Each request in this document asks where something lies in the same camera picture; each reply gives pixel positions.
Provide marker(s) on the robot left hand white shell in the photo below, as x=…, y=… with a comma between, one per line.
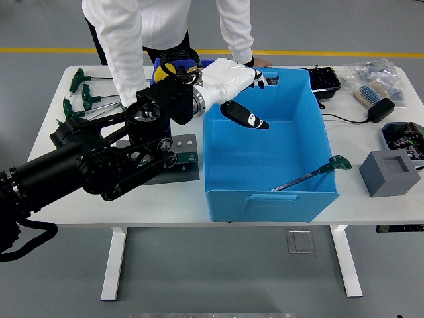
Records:
x=228, y=77

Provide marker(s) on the person's left hand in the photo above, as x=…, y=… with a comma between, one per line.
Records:
x=261, y=63

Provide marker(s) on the green grey hex key stand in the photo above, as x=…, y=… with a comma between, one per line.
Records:
x=185, y=144

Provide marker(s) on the large blue plastic box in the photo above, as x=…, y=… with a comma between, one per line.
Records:
x=248, y=159

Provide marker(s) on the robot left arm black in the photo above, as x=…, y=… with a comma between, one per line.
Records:
x=66, y=165

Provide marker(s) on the person's left forearm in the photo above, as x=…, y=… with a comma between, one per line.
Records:
x=240, y=43

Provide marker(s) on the black wristband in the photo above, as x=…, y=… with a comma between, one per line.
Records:
x=243, y=63

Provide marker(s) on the black plastic tray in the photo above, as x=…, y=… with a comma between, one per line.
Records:
x=323, y=81

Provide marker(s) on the yellow ball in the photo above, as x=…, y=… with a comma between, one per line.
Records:
x=160, y=74

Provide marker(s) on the small blue parts bin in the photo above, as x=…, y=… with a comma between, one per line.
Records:
x=158, y=62

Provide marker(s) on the white table leg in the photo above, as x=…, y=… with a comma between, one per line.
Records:
x=346, y=265
x=114, y=265

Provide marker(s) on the person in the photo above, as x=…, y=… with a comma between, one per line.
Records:
x=165, y=23

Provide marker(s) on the table height control panel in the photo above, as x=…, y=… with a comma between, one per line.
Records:
x=401, y=229

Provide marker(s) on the resistor strip bundle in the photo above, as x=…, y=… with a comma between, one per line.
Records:
x=369, y=92

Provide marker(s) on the clear bags of components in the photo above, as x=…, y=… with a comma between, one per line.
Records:
x=381, y=71

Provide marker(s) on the metal floor socket plate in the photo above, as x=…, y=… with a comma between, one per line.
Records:
x=299, y=242

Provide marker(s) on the black power adapter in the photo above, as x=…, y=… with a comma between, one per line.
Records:
x=381, y=111

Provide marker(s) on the grey foam block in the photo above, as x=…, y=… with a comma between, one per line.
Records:
x=391, y=185

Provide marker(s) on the grey-blue tray of parts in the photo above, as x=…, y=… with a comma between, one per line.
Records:
x=402, y=139

